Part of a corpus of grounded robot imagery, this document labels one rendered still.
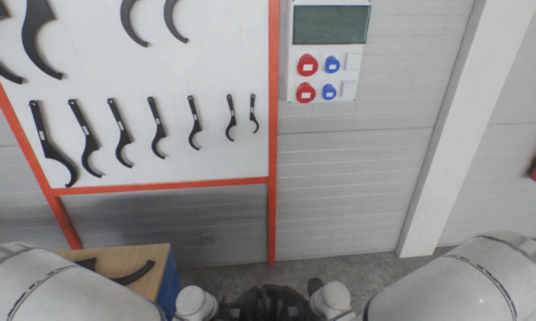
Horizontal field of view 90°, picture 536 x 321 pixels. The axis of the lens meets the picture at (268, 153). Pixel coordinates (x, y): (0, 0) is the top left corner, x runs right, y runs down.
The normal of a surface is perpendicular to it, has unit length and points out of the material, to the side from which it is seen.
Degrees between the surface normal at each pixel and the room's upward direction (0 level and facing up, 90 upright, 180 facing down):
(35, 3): 90
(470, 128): 90
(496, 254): 5
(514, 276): 26
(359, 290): 0
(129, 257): 0
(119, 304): 48
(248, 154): 90
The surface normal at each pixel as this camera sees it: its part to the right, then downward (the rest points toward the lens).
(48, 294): 0.00, -0.79
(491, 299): 0.20, -0.55
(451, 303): -0.30, -0.61
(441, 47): 0.10, 0.48
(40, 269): 0.11, -0.96
